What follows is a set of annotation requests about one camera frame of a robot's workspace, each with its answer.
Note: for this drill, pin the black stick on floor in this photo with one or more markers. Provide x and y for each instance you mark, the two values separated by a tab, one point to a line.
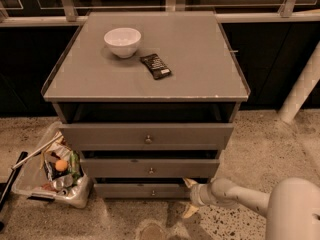
5	188

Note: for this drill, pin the metal window railing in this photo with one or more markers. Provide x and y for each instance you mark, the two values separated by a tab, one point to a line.
24	13

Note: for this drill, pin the orange fruit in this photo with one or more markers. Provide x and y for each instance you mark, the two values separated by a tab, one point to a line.
61	165

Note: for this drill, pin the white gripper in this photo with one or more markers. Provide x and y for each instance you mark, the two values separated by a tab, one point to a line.
198	195

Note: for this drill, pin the grey drawer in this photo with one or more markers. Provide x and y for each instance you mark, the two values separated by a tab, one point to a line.
150	168
142	191
147	136

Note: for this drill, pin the white diagonal pillar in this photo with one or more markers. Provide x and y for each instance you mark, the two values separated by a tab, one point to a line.
302	88

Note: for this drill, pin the white stick in bin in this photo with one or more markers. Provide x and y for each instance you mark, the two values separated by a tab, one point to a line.
36	152

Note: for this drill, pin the silver can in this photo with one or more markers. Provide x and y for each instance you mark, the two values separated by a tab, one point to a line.
62	182

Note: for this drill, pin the grey bottom drawer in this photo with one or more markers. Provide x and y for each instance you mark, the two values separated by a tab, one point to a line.
142	191

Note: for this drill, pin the green snack bag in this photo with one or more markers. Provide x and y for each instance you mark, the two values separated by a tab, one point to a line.
74	166

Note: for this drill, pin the grey middle drawer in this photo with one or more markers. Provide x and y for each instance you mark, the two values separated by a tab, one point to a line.
150	168

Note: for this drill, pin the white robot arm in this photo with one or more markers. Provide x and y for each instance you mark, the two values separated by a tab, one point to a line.
292	209

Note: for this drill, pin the grey drawer cabinet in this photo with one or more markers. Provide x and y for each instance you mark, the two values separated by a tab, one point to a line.
92	85

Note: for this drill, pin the clear plastic bin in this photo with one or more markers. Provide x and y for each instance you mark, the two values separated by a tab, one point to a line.
37	174

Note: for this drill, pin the white ceramic bowl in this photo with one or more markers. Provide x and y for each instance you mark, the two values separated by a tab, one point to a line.
123	42

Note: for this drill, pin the round floor drain cover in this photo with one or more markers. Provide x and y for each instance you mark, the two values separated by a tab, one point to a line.
150	231

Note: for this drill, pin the black snack bar wrapper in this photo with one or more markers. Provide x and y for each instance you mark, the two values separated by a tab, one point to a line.
156	66

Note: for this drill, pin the grey top drawer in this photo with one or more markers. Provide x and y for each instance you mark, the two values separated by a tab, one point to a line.
147	136

